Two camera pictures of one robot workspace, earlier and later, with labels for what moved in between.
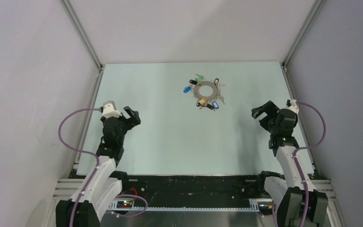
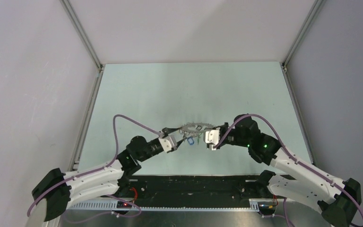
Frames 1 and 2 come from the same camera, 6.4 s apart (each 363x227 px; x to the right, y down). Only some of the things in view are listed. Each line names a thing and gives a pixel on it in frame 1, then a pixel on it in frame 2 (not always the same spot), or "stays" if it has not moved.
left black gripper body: x=123 y=124 → x=153 y=149
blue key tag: x=186 y=90 → x=190 y=141
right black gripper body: x=273 y=128 → x=232 y=138
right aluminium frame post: x=314 y=9 stays
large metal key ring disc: x=214 y=94 → x=195 y=129
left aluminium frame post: x=97 y=85 stays
